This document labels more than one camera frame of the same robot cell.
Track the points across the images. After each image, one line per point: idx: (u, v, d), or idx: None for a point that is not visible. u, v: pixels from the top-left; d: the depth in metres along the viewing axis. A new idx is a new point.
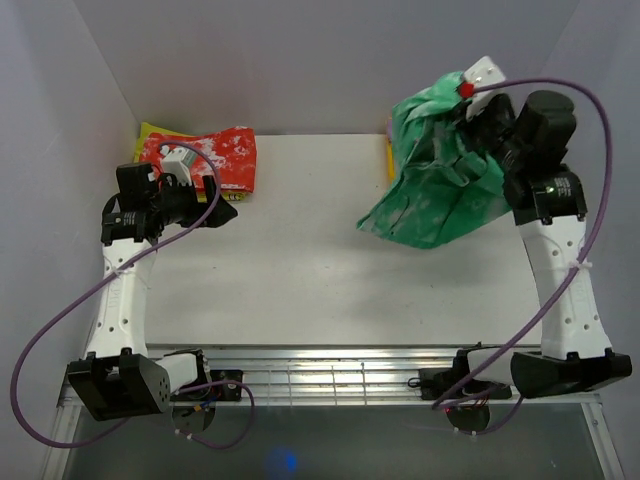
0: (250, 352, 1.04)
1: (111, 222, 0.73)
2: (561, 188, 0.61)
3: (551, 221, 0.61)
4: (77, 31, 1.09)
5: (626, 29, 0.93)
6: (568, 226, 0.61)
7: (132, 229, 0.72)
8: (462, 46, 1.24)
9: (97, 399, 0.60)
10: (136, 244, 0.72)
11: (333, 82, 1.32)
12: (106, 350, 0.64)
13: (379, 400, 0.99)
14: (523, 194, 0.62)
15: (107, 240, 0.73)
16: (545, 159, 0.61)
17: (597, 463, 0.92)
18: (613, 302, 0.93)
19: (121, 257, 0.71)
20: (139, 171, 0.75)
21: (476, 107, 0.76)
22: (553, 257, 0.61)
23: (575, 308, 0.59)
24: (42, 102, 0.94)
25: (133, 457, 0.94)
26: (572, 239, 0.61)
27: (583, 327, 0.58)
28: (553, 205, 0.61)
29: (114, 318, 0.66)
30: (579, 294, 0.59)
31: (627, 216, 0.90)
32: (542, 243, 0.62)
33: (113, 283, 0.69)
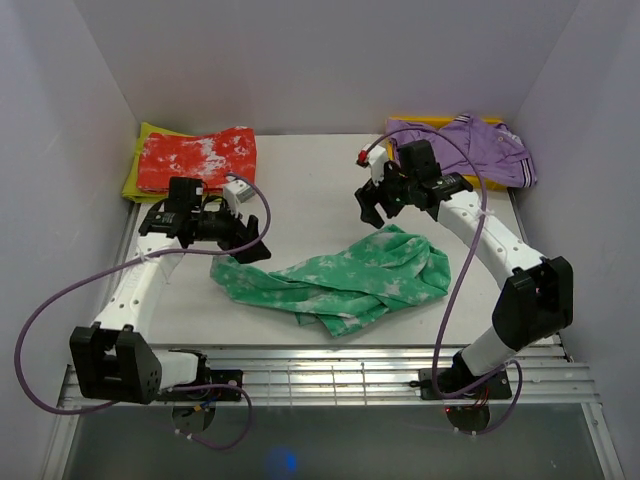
0: (249, 352, 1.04)
1: (151, 216, 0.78)
2: (450, 180, 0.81)
3: (451, 197, 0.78)
4: (76, 31, 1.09)
5: (627, 29, 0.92)
6: (465, 197, 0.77)
7: (169, 226, 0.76)
8: (462, 46, 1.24)
9: (91, 373, 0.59)
10: (168, 239, 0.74)
11: (332, 82, 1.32)
12: (110, 322, 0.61)
13: (380, 400, 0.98)
14: (426, 195, 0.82)
15: (143, 232, 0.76)
16: (429, 172, 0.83)
17: (597, 464, 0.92)
18: (612, 303, 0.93)
19: (150, 247, 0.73)
20: (190, 183, 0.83)
21: (378, 173, 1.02)
22: (464, 218, 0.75)
23: (499, 240, 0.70)
24: (40, 102, 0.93)
25: (133, 458, 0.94)
26: (472, 203, 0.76)
27: (514, 248, 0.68)
28: (452, 193, 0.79)
29: (127, 295, 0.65)
30: (496, 232, 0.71)
31: (626, 216, 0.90)
32: (453, 213, 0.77)
33: (136, 267, 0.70)
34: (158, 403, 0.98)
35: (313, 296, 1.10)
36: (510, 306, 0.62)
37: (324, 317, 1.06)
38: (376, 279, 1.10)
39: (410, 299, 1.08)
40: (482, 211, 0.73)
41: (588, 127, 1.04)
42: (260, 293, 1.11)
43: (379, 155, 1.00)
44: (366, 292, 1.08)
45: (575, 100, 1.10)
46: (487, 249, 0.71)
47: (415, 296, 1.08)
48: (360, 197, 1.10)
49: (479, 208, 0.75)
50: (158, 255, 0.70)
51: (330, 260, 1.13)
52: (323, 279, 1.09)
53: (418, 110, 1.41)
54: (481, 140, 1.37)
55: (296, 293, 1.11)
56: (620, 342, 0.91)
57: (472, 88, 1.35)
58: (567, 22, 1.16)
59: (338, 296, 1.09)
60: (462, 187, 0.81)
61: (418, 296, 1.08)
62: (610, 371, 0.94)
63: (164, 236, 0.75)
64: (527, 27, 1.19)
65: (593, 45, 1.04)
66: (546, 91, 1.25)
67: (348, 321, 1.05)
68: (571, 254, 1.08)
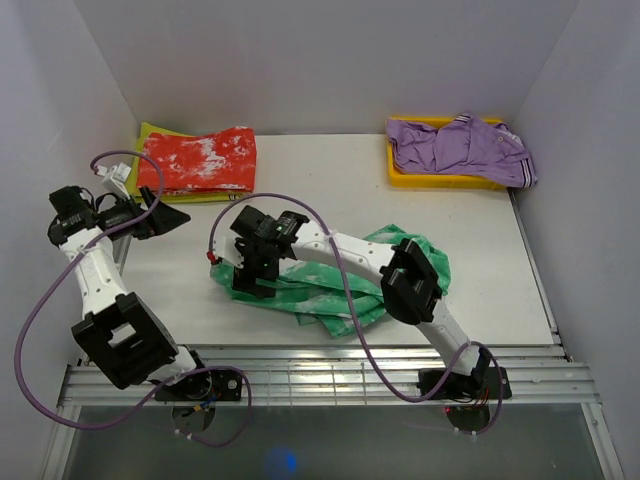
0: (249, 352, 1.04)
1: (57, 231, 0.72)
2: (286, 222, 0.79)
3: (296, 238, 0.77)
4: (76, 32, 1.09)
5: (627, 29, 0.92)
6: (308, 228, 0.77)
7: (83, 222, 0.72)
8: (462, 46, 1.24)
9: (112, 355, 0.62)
10: (92, 230, 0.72)
11: (332, 83, 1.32)
12: (101, 303, 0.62)
13: (380, 400, 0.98)
14: (277, 246, 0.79)
15: (61, 241, 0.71)
16: (268, 225, 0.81)
17: (597, 463, 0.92)
18: (611, 303, 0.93)
19: (81, 243, 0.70)
20: (70, 189, 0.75)
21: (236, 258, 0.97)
22: (317, 248, 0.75)
23: (354, 247, 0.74)
24: (41, 103, 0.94)
25: (134, 457, 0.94)
26: (317, 231, 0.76)
27: (370, 250, 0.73)
28: (297, 232, 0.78)
29: (96, 281, 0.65)
30: (348, 243, 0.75)
31: (625, 217, 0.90)
32: (309, 251, 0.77)
33: (83, 261, 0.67)
34: (157, 403, 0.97)
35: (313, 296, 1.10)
36: (390, 299, 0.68)
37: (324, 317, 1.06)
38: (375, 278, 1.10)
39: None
40: (328, 234, 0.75)
41: (589, 127, 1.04)
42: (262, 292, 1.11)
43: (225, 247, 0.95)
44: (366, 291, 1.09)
45: (575, 100, 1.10)
46: (353, 265, 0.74)
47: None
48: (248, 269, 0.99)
49: (324, 233, 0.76)
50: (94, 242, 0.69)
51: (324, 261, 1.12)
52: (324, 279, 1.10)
53: (418, 109, 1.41)
54: (480, 139, 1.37)
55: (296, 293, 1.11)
56: (620, 343, 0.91)
57: (472, 88, 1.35)
58: (568, 22, 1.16)
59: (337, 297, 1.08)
60: (300, 221, 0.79)
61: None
62: (610, 371, 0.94)
63: (84, 230, 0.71)
64: (527, 27, 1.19)
65: (593, 46, 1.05)
66: (547, 91, 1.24)
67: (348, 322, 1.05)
68: (571, 254, 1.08)
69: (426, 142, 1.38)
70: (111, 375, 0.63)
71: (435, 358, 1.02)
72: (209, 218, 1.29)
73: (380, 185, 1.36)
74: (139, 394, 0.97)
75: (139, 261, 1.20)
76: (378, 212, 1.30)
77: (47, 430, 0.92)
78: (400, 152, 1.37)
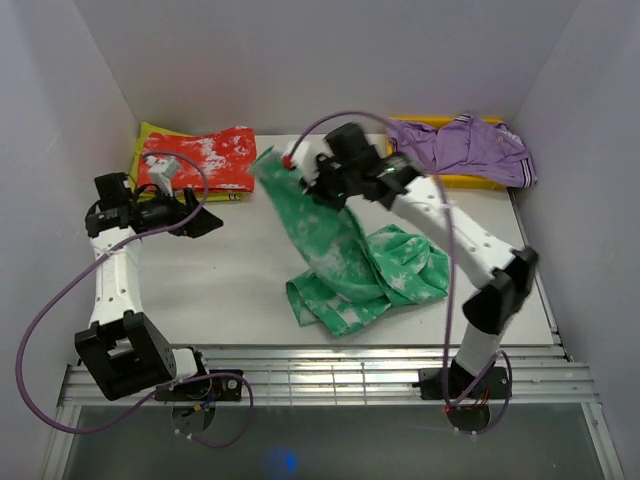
0: (248, 352, 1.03)
1: (94, 219, 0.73)
2: (397, 164, 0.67)
3: (408, 188, 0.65)
4: (76, 31, 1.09)
5: (627, 29, 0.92)
6: (422, 185, 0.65)
7: (118, 219, 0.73)
8: (461, 46, 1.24)
9: (108, 370, 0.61)
10: (123, 230, 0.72)
11: (332, 82, 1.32)
12: (108, 316, 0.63)
13: (380, 400, 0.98)
14: (376, 185, 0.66)
15: (93, 233, 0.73)
16: (371, 159, 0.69)
17: (596, 463, 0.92)
18: (611, 303, 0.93)
19: (110, 242, 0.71)
20: (115, 177, 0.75)
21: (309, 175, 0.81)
22: (426, 214, 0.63)
23: (467, 234, 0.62)
24: (41, 103, 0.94)
25: (134, 457, 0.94)
26: (431, 193, 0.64)
27: (486, 245, 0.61)
28: (403, 178, 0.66)
29: (112, 289, 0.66)
30: (461, 225, 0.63)
31: (626, 216, 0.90)
32: (410, 209, 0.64)
33: (106, 264, 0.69)
34: (157, 403, 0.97)
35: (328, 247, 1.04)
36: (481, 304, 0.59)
37: (323, 305, 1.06)
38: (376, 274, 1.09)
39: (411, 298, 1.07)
40: (445, 204, 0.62)
41: (589, 127, 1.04)
42: (302, 204, 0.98)
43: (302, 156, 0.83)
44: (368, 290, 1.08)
45: (576, 100, 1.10)
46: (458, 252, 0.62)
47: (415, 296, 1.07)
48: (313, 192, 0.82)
49: (440, 200, 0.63)
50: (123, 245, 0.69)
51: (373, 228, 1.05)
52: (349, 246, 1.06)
53: (418, 109, 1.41)
54: (481, 139, 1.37)
55: (318, 230, 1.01)
56: (620, 343, 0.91)
57: (472, 88, 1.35)
58: (568, 21, 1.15)
59: (346, 271, 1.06)
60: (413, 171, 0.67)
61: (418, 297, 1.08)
62: (610, 371, 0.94)
63: (117, 228, 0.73)
64: (527, 27, 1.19)
65: (593, 46, 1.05)
66: (547, 91, 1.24)
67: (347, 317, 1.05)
68: (571, 253, 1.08)
69: (426, 142, 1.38)
70: (103, 390, 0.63)
71: (435, 358, 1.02)
72: None
73: None
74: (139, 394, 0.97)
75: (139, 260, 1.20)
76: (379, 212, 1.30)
77: (46, 430, 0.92)
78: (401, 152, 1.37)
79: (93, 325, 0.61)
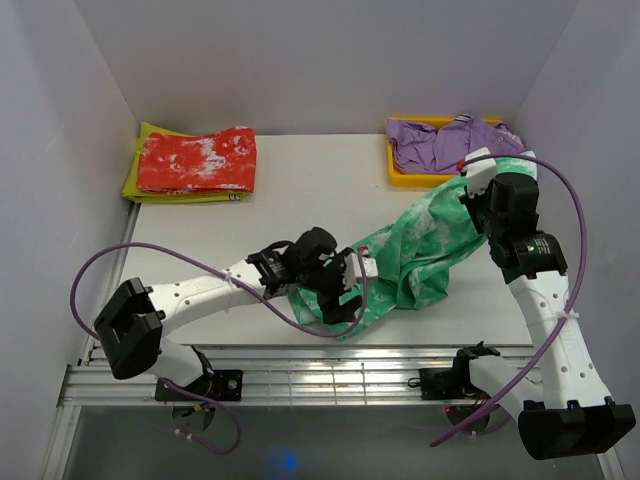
0: (248, 352, 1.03)
1: (263, 254, 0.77)
2: (542, 248, 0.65)
3: (536, 274, 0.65)
4: (76, 31, 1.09)
5: (629, 29, 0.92)
6: (552, 281, 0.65)
7: (268, 275, 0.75)
8: (462, 46, 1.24)
9: (109, 315, 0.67)
10: (259, 282, 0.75)
11: (332, 82, 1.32)
12: (158, 298, 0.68)
13: (380, 400, 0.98)
14: (507, 254, 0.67)
15: (250, 261, 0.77)
16: (523, 224, 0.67)
17: (597, 463, 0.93)
18: (613, 304, 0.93)
19: (242, 275, 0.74)
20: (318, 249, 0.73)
21: (477, 187, 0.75)
22: (541, 309, 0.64)
23: (568, 356, 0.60)
24: (41, 103, 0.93)
25: (134, 457, 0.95)
26: (557, 292, 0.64)
27: (581, 376, 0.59)
28: (535, 263, 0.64)
29: (187, 292, 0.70)
30: (569, 343, 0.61)
31: (627, 216, 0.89)
32: (529, 295, 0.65)
33: (218, 279, 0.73)
34: (157, 403, 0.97)
35: (433, 229, 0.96)
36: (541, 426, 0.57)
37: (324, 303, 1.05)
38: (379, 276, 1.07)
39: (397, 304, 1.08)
40: (566, 313, 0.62)
41: (590, 126, 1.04)
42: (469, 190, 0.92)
43: (482, 169, 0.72)
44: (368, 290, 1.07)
45: (577, 99, 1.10)
46: (548, 359, 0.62)
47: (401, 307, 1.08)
48: (466, 202, 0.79)
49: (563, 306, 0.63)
50: (238, 285, 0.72)
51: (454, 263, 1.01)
52: (422, 245, 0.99)
53: (418, 109, 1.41)
54: (481, 139, 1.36)
55: (449, 209, 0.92)
56: (622, 343, 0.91)
57: (472, 88, 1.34)
58: (569, 21, 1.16)
59: (399, 245, 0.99)
60: (556, 261, 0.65)
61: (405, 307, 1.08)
62: (611, 371, 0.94)
63: (258, 274, 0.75)
64: (528, 27, 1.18)
65: (595, 45, 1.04)
66: (547, 91, 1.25)
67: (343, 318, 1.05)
68: (571, 254, 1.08)
69: (426, 142, 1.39)
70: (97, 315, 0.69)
71: (435, 358, 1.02)
72: (209, 218, 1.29)
73: (380, 185, 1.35)
74: (138, 394, 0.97)
75: (137, 260, 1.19)
76: (379, 212, 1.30)
77: (46, 430, 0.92)
78: (400, 152, 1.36)
79: (147, 287, 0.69)
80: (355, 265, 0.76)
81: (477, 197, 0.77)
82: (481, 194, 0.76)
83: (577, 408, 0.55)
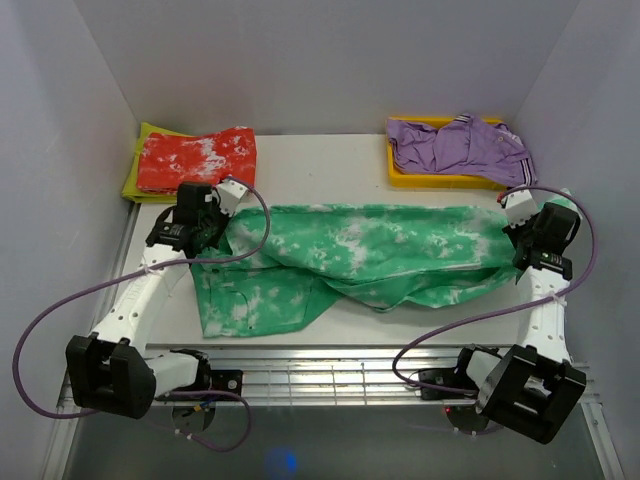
0: (249, 352, 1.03)
1: (161, 229, 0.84)
2: (554, 260, 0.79)
3: (541, 269, 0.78)
4: (76, 32, 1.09)
5: (629, 29, 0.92)
6: (553, 278, 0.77)
7: (177, 239, 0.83)
8: (461, 46, 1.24)
9: (83, 381, 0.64)
10: (173, 250, 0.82)
11: (332, 82, 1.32)
12: (107, 332, 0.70)
13: (380, 400, 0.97)
14: (526, 257, 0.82)
15: (151, 241, 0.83)
16: (549, 240, 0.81)
17: (597, 464, 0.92)
18: (612, 302, 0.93)
19: (154, 258, 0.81)
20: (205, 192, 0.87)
21: (518, 215, 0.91)
22: (535, 290, 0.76)
23: (542, 321, 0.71)
24: (40, 102, 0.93)
25: (135, 457, 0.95)
26: (554, 285, 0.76)
27: (548, 337, 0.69)
28: (546, 266, 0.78)
29: (126, 309, 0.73)
30: (547, 314, 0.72)
31: (628, 215, 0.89)
32: (529, 280, 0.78)
33: (140, 278, 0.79)
34: (157, 403, 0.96)
35: (475, 238, 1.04)
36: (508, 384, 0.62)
37: (232, 313, 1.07)
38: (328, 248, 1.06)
39: (360, 296, 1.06)
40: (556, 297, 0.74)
41: (590, 126, 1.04)
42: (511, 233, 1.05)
43: (521, 200, 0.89)
44: (274, 295, 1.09)
45: (577, 100, 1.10)
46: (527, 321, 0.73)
47: (380, 291, 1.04)
48: (507, 229, 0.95)
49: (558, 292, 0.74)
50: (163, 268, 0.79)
51: (469, 281, 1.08)
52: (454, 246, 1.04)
53: (418, 109, 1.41)
54: (481, 139, 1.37)
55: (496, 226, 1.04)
56: (622, 344, 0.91)
57: (472, 88, 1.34)
58: (568, 21, 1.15)
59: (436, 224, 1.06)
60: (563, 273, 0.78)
61: (367, 293, 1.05)
62: (611, 371, 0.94)
63: (170, 246, 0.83)
64: (528, 26, 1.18)
65: (594, 45, 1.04)
66: (547, 91, 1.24)
67: (254, 321, 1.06)
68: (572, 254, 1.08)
69: (426, 143, 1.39)
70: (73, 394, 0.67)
71: (436, 358, 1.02)
72: None
73: (380, 185, 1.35)
74: None
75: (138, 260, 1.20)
76: None
77: (46, 431, 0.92)
78: (401, 152, 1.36)
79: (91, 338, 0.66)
80: (232, 192, 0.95)
81: (517, 226, 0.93)
82: (521, 223, 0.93)
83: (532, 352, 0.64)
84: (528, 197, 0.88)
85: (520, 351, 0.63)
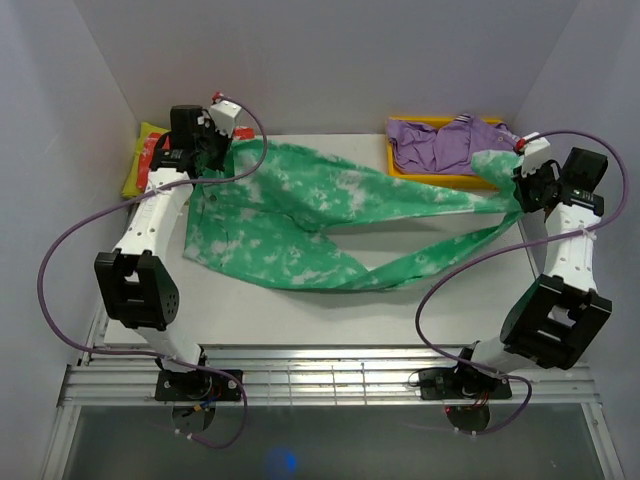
0: (249, 352, 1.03)
1: (160, 155, 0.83)
2: (586, 196, 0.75)
3: (571, 204, 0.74)
4: (76, 31, 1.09)
5: (628, 30, 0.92)
6: (582, 212, 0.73)
7: (178, 163, 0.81)
8: (460, 47, 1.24)
9: (114, 293, 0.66)
10: (177, 174, 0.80)
11: (331, 82, 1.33)
12: (129, 247, 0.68)
13: (380, 400, 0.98)
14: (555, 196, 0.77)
15: (154, 168, 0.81)
16: (578, 181, 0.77)
17: (596, 464, 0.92)
18: (613, 301, 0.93)
19: (161, 181, 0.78)
20: (190, 111, 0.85)
21: (529, 167, 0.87)
22: (565, 225, 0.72)
23: (570, 253, 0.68)
24: (41, 103, 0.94)
25: (133, 457, 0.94)
26: (583, 219, 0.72)
27: (576, 268, 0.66)
28: (576, 203, 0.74)
29: (145, 225, 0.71)
30: (575, 245, 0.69)
31: (628, 215, 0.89)
32: (558, 216, 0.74)
33: (151, 198, 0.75)
34: (157, 403, 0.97)
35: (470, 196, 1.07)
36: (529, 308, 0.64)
37: (212, 246, 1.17)
38: (326, 190, 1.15)
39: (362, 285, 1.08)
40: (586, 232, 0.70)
41: (589, 125, 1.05)
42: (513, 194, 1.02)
43: (535, 152, 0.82)
44: (253, 247, 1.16)
45: (576, 100, 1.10)
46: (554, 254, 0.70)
47: (380, 278, 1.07)
48: (518, 179, 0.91)
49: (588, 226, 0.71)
50: (171, 188, 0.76)
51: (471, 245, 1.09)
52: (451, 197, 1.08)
53: (418, 110, 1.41)
54: (481, 139, 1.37)
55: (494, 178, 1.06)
56: (621, 343, 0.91)
57: (472, 88, 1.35)
58: (568, 22, 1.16)
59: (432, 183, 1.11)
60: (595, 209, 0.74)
61: (369, 282, 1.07)
62: (610, 369, 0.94)
63: (173, 169, 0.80)
64: (527, 27, 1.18)
65: (594, 45, 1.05)
66: (547, 91, 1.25)
67: (226, 260, 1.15)
68: None
69: (426, 143, 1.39)
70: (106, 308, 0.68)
71: (435, 358, 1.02)
72: None
73: None
74: (137, 394, 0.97)
75: None
76: None
77: (46, 431, 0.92)
78: (401, 152, 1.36)
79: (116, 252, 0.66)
80: (223, 112, 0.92)
81: (528, 177, 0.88)
82: (532, 174, 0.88)
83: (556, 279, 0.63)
84: (547, 147, 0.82)
85: (547, 280, 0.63)
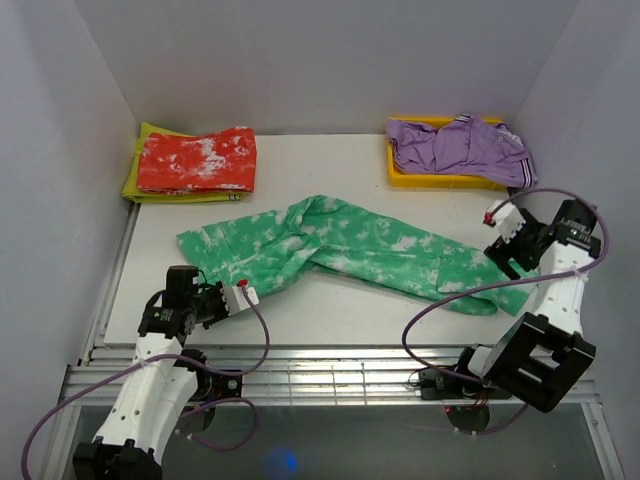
0: (249, 352, 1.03)
1: (150, 315, 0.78)
2: (584, 235, 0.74)
3: (567, 244, 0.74)
4: (76, 31, 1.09)
5: (629, 29, 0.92)
6: (578, 253, 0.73)
7: (167, 327, 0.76)
8: (460, 47, 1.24)
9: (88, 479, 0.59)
10: (166, 340, 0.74)
11: (331, 83, 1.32)
12: (111, 437, 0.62)
13: (380, 400, 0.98)
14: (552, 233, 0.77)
15: (143, 331, 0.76)
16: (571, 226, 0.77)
17: (597, 464, 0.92)
18: (614, 301, 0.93)
19: (150, 349, 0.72)
20: (188, 273, 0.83)
21: (507, 233, 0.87)
22: (558, 263, 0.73)
23: (559, 293, 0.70)
24: (41, 103, 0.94)
25: None
26: (577, 259, 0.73)
27: (563, 309, 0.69)
28: (572, 242, 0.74)
29: (127, 406, 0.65)
30: (566, 287, 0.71)
31: (629, 215, 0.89)
32: (551, 254, 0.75)
33: (136, 371, 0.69)
34: None
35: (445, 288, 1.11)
36: (517, 346, 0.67)
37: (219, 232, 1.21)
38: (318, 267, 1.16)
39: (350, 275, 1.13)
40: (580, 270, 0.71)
41: (589, 125, 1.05)
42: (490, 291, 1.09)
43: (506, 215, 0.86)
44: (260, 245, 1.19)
45: (577, 100, 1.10)
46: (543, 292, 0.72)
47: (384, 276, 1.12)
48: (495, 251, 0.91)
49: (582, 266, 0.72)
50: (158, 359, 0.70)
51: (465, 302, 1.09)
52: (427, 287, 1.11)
53: (418, 109, 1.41)
54: (481, 139, 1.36)
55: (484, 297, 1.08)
56: (621, 343, 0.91)
57: (472, 88, 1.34)
58: (568, 21, 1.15)
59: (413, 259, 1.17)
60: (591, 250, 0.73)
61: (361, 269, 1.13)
62: (610, 370, 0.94)
63: (163, 336, 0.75)
64: (528, 26, 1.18)
65: (594, 45, 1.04)
66: (547, 91, 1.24)
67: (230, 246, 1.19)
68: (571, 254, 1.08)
69: (426, 143, 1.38)
70: None
71: (435, 359, 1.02)
72: (209, 218, 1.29)
73: (380, 185, 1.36)
74: None
75: (137, 259, 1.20)
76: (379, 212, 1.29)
77: (46, 431, 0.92)
78: (401, 152, 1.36)
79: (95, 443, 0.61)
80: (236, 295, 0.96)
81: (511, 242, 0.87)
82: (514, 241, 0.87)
83: (542, 320, 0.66)
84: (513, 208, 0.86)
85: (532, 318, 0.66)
